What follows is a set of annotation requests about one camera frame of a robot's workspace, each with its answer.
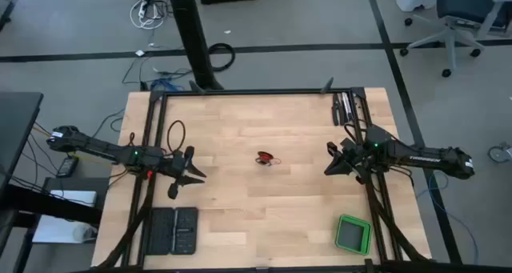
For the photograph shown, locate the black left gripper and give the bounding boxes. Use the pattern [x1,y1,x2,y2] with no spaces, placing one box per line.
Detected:
[159,146,208,200]

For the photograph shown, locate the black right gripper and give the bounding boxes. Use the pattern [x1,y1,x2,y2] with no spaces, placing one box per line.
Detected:
[323,139,367,184]

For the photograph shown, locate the small cord spool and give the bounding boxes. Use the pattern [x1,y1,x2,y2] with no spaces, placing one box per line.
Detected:
[255,151,275,167]

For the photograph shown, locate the thin red cord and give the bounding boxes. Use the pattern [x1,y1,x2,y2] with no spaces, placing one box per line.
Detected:
[255,151,282,166]

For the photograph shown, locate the black open tool case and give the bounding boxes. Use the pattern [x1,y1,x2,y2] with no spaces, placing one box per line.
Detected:
[144,207,200,256]

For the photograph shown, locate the green square tray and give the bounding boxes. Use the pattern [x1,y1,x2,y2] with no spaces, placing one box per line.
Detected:
[334,214,374,256]

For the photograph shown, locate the white flat device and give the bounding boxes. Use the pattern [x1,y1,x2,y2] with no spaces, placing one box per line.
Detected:
[50,190,98,208]

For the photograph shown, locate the clear plastic cup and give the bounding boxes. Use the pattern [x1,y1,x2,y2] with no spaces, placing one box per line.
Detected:
[71,223,98,243]

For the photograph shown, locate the black power adapter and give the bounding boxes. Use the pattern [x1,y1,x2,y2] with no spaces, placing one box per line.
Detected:
[55,155,80,179]

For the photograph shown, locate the black tower fan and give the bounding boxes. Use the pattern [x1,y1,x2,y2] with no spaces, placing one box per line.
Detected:
[166,0,225,92]

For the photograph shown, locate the grey caster wheel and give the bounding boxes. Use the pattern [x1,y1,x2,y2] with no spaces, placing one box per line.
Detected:
[487,143,512,164]

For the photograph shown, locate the white blue office chair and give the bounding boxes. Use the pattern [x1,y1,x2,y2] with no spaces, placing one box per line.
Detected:
[399,0,512,78]

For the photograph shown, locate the black desk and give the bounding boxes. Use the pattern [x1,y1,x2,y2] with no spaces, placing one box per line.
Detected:
[0,91,103,273]

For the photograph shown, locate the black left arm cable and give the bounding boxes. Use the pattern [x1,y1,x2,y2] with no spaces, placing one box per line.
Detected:
[166,119,187,156]

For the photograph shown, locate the black handled pliers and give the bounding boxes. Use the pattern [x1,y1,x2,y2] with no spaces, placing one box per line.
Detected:
[331,92,341,126]

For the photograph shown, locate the blue floor cable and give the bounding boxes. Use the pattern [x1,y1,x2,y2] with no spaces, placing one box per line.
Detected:
[150,77,185,93]
[415,171,479,264]

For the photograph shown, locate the yellow floor cable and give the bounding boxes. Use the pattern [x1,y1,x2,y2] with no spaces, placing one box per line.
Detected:
[31,125,115,168]

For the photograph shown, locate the black aluminium rig frame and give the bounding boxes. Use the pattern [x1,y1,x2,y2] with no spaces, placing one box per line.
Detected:
[71,76,512,273]

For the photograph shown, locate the black coiled floor cable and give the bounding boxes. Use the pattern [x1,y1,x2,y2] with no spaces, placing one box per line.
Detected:
[207,42,237,73]

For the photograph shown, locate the white power strip with cables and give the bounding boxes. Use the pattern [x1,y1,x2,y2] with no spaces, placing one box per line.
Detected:
[128,0,167,30]

